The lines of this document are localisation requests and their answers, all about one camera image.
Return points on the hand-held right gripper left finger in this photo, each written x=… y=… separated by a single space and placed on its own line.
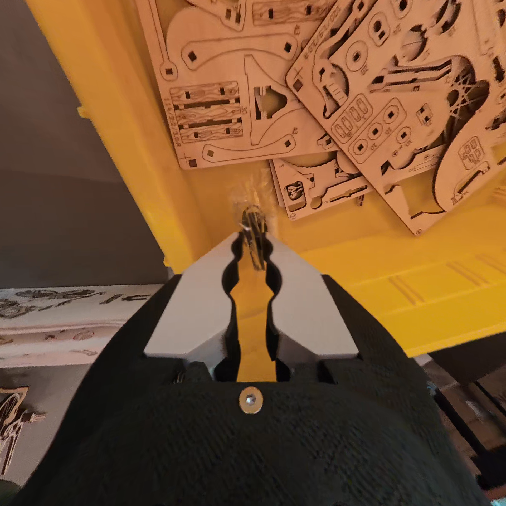
x=185 y=316

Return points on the yellow plastic bin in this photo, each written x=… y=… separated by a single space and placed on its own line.
x=355 y=268

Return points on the wooden puzzle sheet oval cutouts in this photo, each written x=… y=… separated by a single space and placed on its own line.
x=454 y=174

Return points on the wooden puzzle sheet plank print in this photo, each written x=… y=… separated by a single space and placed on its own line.
x=205 y=39

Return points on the small clear plastic bag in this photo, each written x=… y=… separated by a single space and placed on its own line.
x=253 y=221

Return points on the open instruction booklet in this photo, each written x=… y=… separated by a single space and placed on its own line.
x=59 y=328

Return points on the grey desk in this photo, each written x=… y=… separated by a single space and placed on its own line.
x=59 y=158

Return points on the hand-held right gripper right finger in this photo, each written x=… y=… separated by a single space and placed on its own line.
x=312 y=316

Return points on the small wooden puzzle sheet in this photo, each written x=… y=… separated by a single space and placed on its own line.
x=336 y=185

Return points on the wooden wheel model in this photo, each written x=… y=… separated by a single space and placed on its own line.
x=12 y=427

